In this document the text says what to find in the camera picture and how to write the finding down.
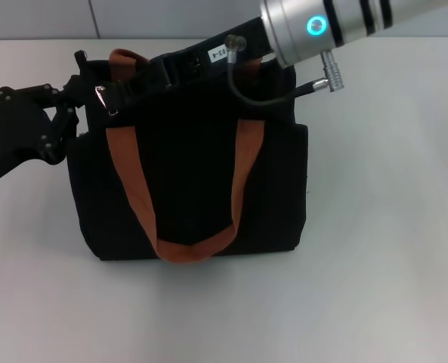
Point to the silver zipper pull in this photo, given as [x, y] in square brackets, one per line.
[104, 99]

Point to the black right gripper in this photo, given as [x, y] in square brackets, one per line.
[208, 53]

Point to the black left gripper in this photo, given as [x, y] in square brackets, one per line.
[12, 132]

